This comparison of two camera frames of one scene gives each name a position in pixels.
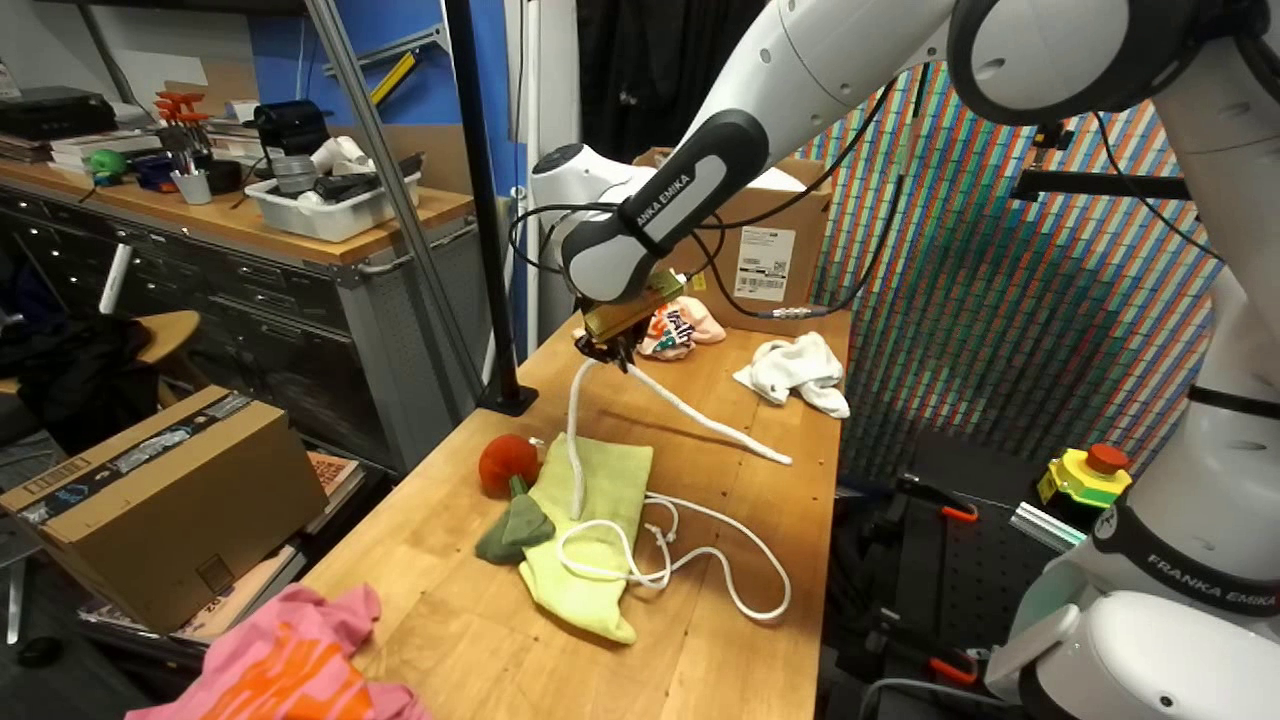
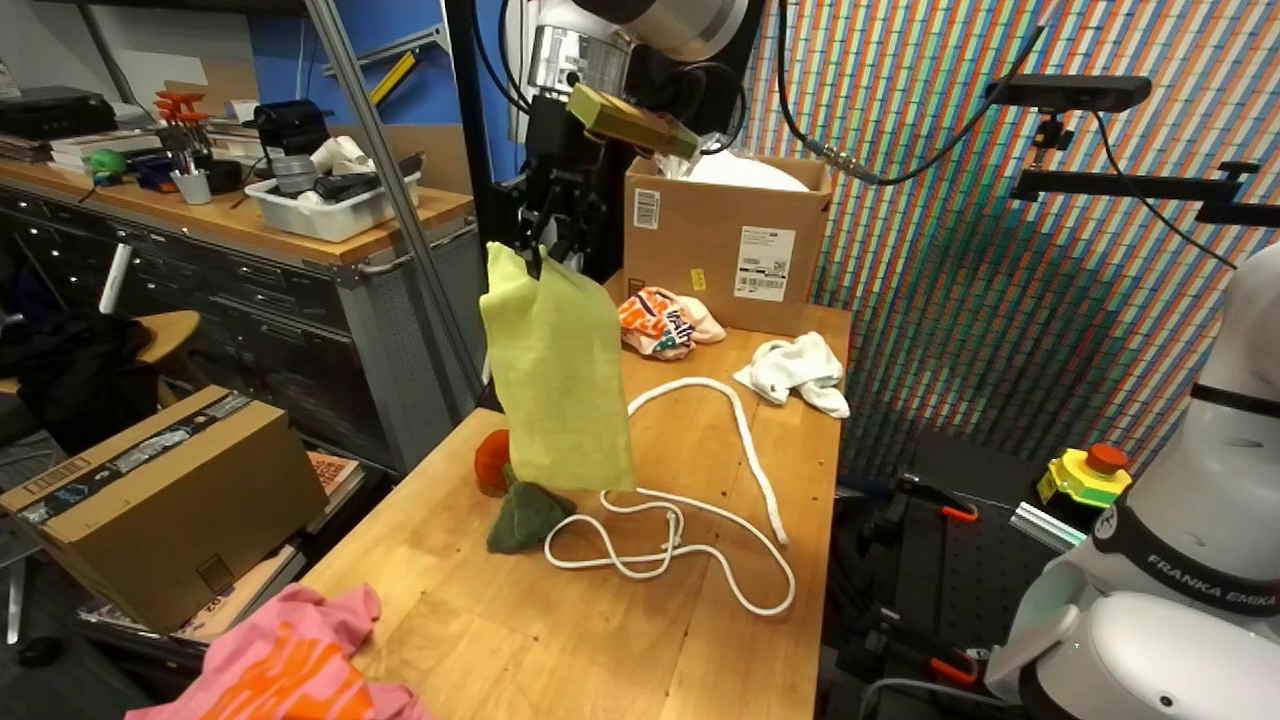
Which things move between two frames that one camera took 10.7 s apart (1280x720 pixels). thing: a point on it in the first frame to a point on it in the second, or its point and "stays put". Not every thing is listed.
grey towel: (802, 367) stays put
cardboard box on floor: (177, 510) stays put
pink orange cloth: (297, 652) stays put
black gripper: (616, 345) to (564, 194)
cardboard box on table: (762, 255) stays put
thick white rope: (572, 469) to (740, 429)
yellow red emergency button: (1092, 478) stays put
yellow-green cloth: (597, 493) to (559, 372)
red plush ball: (506, 463) stays put
